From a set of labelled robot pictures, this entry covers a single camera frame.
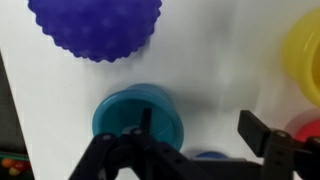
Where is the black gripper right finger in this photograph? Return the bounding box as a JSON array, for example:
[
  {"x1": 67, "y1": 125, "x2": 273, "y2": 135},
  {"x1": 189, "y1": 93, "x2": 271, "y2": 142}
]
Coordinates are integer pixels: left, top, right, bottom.
[{"x1": 237, "y1": 109, "x2": 320, "y2": 180}]

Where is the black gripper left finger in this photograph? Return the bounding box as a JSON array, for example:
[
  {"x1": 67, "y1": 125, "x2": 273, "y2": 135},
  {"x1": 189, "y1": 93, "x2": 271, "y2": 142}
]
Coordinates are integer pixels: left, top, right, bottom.
[{"x1": 68, "y1": 108, "x2": 214, "y2": 180}]

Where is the light blue bowl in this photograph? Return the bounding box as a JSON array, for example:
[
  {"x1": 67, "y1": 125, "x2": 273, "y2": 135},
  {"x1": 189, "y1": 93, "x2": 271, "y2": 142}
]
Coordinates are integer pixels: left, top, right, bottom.
[{"x1": 91, "y1": 83, "x2": 185, "y2": 152}]

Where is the yellow bowl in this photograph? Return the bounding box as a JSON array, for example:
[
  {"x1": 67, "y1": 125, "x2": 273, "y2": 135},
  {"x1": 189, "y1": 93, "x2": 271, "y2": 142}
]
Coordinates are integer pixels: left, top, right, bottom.
[{"x1": 281, "y1": 8, "x2": 320, "y2": 108}]

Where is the dark blue cup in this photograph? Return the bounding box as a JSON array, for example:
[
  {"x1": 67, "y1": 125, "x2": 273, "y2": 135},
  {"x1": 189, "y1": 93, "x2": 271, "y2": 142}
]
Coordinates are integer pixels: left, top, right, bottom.
[{"x1": 192, "y1": 151, "x2": 229, "y2": 161}]

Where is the box of colourful items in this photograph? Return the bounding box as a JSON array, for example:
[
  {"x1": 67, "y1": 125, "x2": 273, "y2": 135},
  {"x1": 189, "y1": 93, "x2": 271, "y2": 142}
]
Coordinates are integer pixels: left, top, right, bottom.
[{"x1": 0, "y1": 151, "x2": 32, "y2": 178}]

